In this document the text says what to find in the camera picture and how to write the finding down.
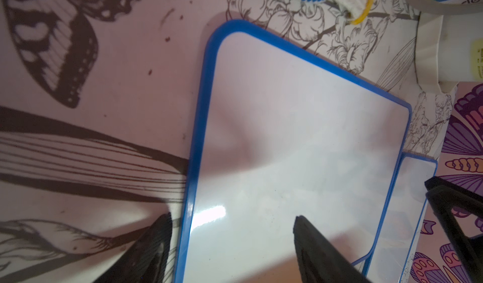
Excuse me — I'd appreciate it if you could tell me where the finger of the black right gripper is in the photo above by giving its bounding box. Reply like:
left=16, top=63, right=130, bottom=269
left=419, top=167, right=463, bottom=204
left=424, top=176, right=483, bottom=283

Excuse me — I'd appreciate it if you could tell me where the white plant pot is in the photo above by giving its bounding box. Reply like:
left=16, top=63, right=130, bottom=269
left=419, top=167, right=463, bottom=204
left=415, top=12, right=482, bottom=94

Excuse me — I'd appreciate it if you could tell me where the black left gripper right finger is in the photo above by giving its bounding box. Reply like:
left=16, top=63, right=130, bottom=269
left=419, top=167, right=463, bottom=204
left=293, top=216, right=369, bottom=283

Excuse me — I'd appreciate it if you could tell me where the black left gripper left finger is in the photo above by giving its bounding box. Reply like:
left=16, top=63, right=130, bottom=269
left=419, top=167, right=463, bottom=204
left=94, top=213, right=173, bottom=283

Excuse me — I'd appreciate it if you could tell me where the blue-framed whiteboard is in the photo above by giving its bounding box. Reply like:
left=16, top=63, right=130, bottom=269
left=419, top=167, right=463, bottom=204
left=174, top=20, right=411, bottom=282
left=356, top=153, right=438, bottom=282

